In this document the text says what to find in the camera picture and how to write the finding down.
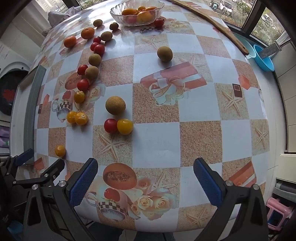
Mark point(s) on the red garment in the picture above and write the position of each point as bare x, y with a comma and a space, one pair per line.
8, 95

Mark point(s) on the pale crumpled cloth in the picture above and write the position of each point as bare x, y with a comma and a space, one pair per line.
57, 16

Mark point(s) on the white washing machine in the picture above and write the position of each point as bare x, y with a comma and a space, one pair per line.
9, 76

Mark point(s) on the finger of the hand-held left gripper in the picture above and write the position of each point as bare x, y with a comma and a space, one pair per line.
24, 156
54, 168

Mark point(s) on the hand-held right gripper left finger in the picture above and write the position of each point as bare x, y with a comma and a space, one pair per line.
83, 183

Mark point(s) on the pink plastic stool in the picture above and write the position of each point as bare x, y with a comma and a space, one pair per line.
283, 208

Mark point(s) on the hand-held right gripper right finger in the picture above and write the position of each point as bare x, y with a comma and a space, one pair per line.
208, 183

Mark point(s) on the clear plastic fruit bag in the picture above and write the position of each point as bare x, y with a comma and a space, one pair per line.
115, 12

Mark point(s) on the yellow cherry tomato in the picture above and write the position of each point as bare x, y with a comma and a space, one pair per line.
70, 117
81, 118
125, 126
60, 150
79, 96

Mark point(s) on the red cherry tomato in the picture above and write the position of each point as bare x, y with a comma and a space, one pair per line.
130, 19
83, 84
97, 39
159, 22
92, 46
100, 50
82, 69
110, 125

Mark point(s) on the checkered printed tablecloth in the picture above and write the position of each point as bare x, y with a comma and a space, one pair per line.
157, 143

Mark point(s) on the round brown fruit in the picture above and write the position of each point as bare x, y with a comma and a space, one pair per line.
94, 59
91, 73
164, 53
115, 105

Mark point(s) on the blue plastic basin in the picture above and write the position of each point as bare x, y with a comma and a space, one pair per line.
266, 63

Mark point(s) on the long wooden stick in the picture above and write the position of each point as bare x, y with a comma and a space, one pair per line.
222, 27

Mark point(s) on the brown kiwi fruit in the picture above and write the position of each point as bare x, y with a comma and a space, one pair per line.
98, 22
106, 36
113, 26

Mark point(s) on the grey scrub board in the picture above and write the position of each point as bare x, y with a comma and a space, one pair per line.
269, 49

